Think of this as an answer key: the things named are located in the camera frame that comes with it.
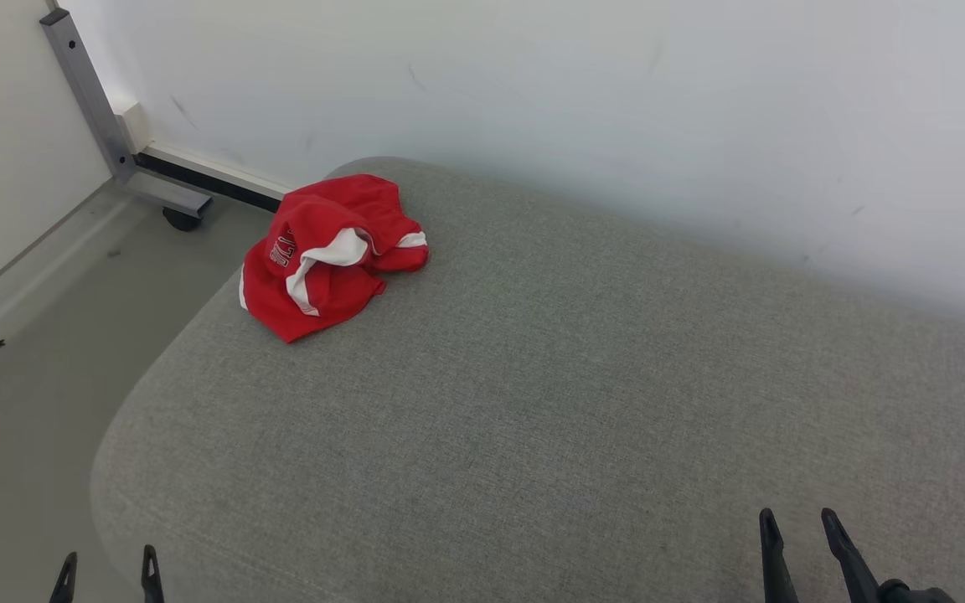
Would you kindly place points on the grey metal frame leg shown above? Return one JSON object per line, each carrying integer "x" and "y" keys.
{"x": 85, "y": 84}

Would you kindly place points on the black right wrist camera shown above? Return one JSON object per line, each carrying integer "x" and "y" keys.
{"x": 918, "y": 596}

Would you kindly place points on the black caster wheel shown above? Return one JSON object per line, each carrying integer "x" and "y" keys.
{"x": 183, "y": 220}

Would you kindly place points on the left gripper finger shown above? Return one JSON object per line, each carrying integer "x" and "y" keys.
{"x": 65, "y": 582}
{"x": 152, "y": 582}

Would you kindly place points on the red Bulls basketball shorts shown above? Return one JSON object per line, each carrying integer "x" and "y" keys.
{"x": 340, "y": 293}

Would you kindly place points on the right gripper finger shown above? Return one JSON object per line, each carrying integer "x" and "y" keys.
{"x": 776, "y": 569}
{"x": 855, "y": 569}

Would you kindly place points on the white plastic trim block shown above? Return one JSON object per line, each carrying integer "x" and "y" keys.
{"x": 132, "y": 126}

